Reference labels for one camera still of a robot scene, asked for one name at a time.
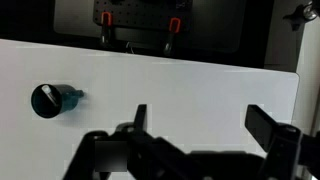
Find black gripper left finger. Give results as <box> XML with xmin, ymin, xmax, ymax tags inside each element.
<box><xmin>63</xmin><ymin>103</ymin><xmax>188</xmax><ymax>180</ymax></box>

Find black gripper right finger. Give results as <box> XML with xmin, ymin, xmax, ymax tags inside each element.
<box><xmin>244</xmin><ymin>104</ymin><xmax>320</xmax><ymax>180</ymax></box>

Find teal speckled enamel mug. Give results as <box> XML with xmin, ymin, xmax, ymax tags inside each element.
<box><xmin>30</xmin><ymin>83</ymin><xmax>86</xmax><ymax>120</ymax></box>

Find dark robot cart top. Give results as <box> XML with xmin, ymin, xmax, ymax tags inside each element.
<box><xmin>53</xmin><ymin>0</ymin><xmax>248</xmax><ymax>55</ymax></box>

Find black clamp orange handle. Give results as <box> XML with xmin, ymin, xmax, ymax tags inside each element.
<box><xmin>162</xmin><ymin>17</ymin><xmax>183</xmax><ymax>57</ymax></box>
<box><xmin>99</xmin><ymin>11</ymin><xmax>113</xmax><ymax>47</ymax></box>

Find orange-handled clamps on pegboard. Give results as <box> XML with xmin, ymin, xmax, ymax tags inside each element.
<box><xmin>92</xmin><ymin>0</ymin><xmax>193</xmax><ymax>33</ymax></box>

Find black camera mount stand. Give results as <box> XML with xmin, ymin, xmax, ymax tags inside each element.
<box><xmin>282</xmin><ymin>0</ymin><xmax>320</xmax><ymax>33</ymax></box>

